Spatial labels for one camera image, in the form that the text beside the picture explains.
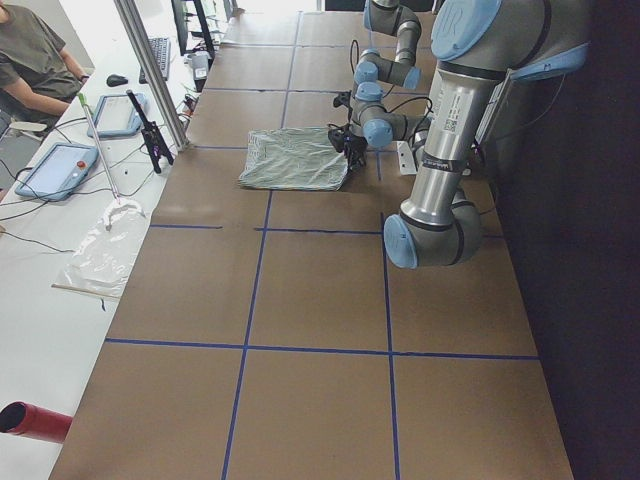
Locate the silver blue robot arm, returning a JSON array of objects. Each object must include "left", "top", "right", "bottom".
[
  {"left": 353, "top": 1, "right": 422, "bottom": 90},
  {"left": 351, "top": 1, "right": 593, "bottom": 269}
]

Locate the black tripod camera stand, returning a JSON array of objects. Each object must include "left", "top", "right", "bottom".
[{"left": 126, "top": 90, "right": 174, "bottom": 174}]

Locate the black computer mouse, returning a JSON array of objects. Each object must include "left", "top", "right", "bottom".
[{"left": 106, "top": 74, "right": 129, "bottom": 87}]

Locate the far blue teach pendant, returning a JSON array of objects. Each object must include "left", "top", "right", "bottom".
[{"left": 93, "top": 94, "right": 142, "bottom": 139}]

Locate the silver reacher grabber stick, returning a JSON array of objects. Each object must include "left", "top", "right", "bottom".
[{"left": 77, "top": 93, "right": 146, "bottom": 231}]

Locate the clear plastic bag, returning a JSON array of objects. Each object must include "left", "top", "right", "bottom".
[{"left": 52, "top": 210, "right": 149, "bottom": 299}]

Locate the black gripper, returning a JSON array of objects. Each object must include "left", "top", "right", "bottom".
[{"left": 344, "top": 134, "right": 368, "bottom": 172}]

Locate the red cylinder tube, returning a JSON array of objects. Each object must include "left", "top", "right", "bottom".
[{"left": 1, "top": 401, "right": 73, "bottom": 444}]

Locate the seated person in olive shirt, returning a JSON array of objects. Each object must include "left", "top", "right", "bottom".
[{"left": 1, "top": 3, "right": 89, "bottom": 128}]

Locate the wrist black camera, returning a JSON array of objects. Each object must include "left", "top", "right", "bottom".
[
  {"left": 332, "top": 91, "right": 351, "bottom": 108},
  {"left": 327, "top": 127, "right": 347, "bottom": 153}
]

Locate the aluminium frame post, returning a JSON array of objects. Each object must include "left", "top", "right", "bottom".
[{"left": 114, "top": 0, "right": 189, "bottom": 152}]

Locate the blue teach pendant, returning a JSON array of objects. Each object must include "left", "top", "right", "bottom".
[
  {"left": 15, "top": 142, "right": 98, "bottom": 201},
  {"left": 93, "top": 94, "right": 142, "bottom": 139}
]

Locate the near blue teach pendant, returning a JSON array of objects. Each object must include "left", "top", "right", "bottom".
[{"left": 15, "top": 142, "right": 98, "bottom": 201}]

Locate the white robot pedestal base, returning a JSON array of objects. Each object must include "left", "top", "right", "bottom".
[{"left": 395, "top": 139, "right": 474, "bottom": 177}]

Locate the navy white striped polo shirt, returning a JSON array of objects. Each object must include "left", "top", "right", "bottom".
[{"left": 239, "top": 127, "right": 348, "bottom": 191}]

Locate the black keyboard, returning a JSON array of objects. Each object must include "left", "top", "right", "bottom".
[{"left": 148, "top": 37, "right": 171, "bottom": 80}]

